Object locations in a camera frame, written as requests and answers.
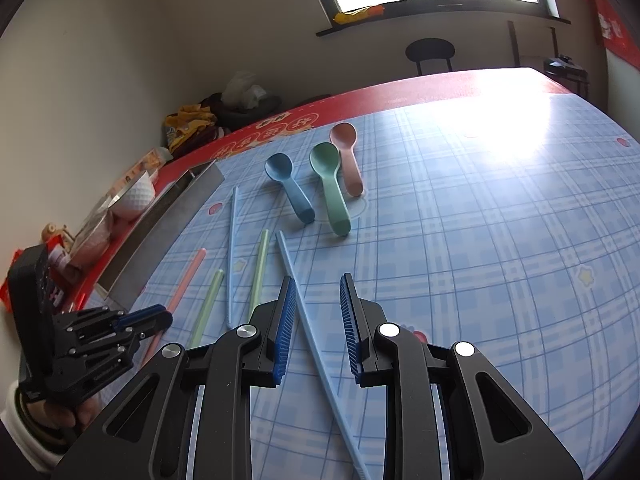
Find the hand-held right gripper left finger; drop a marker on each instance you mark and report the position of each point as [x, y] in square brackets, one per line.
[281, 332]

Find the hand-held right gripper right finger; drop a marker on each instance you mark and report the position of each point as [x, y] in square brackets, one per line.
[350, 332]

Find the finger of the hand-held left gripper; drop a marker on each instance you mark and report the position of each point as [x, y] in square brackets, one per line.
[145, 316]
[105, 360]

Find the blue chopstick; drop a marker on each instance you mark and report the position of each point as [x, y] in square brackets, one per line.
[232, 240]
[312, 335]

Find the pink chopstick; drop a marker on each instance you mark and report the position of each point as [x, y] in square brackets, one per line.
[192, 272]

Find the green chopstick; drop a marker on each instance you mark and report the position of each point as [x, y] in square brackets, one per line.
[210, 300]
[260, 270]

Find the stainless steel tray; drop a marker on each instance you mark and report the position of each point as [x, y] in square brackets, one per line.
[165, 230]

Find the blue spoon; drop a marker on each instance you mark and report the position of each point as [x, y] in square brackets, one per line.
[295, 191]

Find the green spoon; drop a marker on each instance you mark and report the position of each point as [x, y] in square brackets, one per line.
[330, 190]

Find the pink spoon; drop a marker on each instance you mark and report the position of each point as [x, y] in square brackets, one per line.
[350, 165]

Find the person's left hand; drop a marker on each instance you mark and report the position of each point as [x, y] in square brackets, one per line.
[87, 412]

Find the clear glass bowl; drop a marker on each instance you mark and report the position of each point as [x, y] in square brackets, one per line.
[92, 240]

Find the white dimpled bowl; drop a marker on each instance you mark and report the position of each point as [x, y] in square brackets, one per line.
[137, 195]

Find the orange printed carton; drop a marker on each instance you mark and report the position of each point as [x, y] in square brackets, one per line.
[150, 162]

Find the plaid red bordered tablecloth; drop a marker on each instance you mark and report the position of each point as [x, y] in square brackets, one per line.
[475, 240]

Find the white plastic bag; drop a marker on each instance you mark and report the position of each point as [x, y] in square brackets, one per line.
[245, 89]

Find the black round stool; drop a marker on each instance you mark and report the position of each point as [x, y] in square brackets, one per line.
[430, 49]

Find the yellow packet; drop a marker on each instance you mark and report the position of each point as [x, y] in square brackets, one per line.
[357, 12]

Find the dark window sill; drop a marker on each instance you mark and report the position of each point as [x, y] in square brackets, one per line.
[450, 17]

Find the dark wooden chair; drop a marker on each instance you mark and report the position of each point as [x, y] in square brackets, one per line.
[515, 45]

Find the black appliance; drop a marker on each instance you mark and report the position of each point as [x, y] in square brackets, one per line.
[565, 67]

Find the red hanging cloth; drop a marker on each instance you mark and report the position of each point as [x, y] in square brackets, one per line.
[615, 25]

